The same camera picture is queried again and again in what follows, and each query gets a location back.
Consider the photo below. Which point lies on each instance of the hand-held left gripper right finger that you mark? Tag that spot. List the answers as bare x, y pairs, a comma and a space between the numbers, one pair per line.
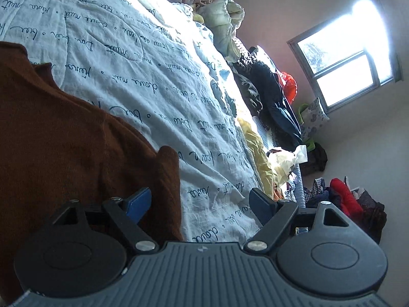
261, 206

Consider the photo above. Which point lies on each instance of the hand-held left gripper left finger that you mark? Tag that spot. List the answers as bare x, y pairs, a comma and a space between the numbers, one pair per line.
138, 205

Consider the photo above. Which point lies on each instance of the brown knit sweater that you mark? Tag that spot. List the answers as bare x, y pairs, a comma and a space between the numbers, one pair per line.
73, 153

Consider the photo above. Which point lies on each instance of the pile of dark clothes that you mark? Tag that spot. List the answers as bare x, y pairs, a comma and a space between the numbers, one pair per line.
271, 102

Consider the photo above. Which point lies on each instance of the dark heap of clothes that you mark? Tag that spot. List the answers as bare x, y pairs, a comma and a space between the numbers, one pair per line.
372, 211

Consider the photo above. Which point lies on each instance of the white crumpled plastic bag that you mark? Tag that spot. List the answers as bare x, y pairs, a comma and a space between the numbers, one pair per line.
287, 161

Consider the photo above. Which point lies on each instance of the yellow cloth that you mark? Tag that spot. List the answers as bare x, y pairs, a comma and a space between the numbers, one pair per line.
258, 153

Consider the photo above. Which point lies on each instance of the dark bag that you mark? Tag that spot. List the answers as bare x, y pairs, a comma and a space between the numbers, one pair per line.
316, 160

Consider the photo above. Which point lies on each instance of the red garment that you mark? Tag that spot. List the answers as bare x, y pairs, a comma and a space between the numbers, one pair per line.
346, 198

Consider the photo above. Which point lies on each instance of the floral pillow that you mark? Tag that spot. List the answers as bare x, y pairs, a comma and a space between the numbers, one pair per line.
314, 118

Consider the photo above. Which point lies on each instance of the red plastic bag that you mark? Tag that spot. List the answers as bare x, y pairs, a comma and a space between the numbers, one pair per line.
289, 86

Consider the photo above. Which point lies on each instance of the white script-printed blanket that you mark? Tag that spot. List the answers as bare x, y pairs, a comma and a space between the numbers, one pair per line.
134, 70

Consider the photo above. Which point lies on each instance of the window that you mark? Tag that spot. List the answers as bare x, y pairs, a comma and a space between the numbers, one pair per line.
345, 70

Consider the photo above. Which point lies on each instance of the pale bunched cloth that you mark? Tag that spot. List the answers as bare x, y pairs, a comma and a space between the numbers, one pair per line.
223, 22

